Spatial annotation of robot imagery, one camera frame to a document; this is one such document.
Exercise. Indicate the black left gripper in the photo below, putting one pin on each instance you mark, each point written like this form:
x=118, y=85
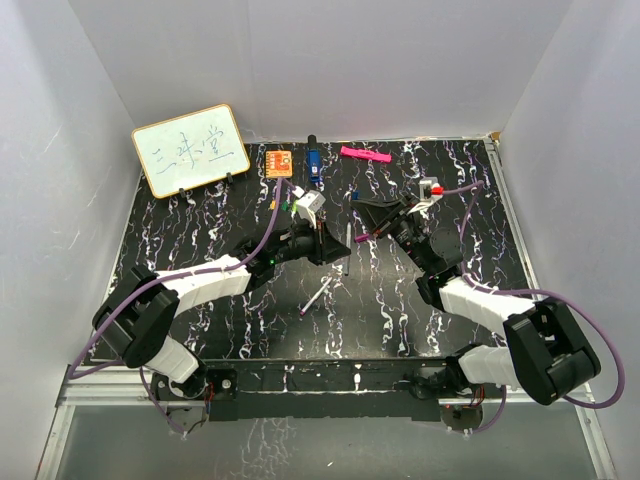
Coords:
x=332, y=249

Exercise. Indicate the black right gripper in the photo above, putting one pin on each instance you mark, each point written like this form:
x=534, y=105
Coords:
x=375, y=210

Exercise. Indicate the white pen blue tip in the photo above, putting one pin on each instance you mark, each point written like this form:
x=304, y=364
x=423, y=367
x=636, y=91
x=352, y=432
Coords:
x=348, y=239

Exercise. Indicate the white pen purple tip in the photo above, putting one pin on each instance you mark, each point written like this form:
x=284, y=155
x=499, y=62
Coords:
x=315, y=297

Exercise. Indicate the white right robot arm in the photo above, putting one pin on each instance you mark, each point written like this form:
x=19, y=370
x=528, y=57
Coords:
x=546, y=352

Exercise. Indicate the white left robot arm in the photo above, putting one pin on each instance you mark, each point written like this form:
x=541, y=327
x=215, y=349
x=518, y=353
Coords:
x=140, y=333

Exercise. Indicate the pink utility knife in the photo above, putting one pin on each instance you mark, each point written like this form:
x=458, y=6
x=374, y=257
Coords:
x=364, y=154

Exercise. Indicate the blue stapler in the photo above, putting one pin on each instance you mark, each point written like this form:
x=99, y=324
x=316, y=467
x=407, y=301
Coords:
x=313, y=160

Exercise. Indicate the orange spiral notepad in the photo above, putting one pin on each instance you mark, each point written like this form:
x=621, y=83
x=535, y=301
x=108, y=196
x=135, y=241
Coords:
x=278, y=164

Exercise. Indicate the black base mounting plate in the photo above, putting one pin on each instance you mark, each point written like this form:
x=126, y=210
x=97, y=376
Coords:
x=417, y=388

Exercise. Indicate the small whiteboard with writing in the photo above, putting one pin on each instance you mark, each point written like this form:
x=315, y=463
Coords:
x=190, y=150

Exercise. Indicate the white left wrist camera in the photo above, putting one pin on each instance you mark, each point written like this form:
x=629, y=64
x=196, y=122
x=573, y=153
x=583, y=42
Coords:
x=309, y=205

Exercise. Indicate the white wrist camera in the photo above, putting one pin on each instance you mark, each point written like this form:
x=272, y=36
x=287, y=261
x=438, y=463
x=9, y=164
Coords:
x=309, y=205
x=430, y=192

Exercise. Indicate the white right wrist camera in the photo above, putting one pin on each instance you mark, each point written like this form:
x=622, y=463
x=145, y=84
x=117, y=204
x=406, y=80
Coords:
x=430, y=192

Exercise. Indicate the aluminium front rail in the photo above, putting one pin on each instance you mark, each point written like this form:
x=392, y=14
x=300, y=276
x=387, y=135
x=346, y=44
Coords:
x=121, y=386

